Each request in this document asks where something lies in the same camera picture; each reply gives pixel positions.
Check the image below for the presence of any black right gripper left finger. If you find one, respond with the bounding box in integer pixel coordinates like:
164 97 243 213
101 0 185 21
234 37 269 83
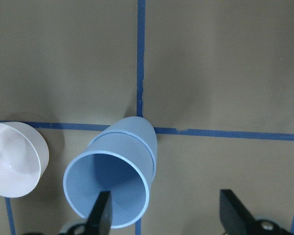
85 191 112 235

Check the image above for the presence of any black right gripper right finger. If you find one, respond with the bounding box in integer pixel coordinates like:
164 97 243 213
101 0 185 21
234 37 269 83
219 189 256 235

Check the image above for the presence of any blue plastic cup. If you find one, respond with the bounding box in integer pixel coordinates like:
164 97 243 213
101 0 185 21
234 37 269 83
102 117 158 180
63 133 154 229

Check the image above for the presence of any white plastic cup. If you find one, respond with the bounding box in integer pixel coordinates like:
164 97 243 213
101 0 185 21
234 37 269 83
0 122 49 198

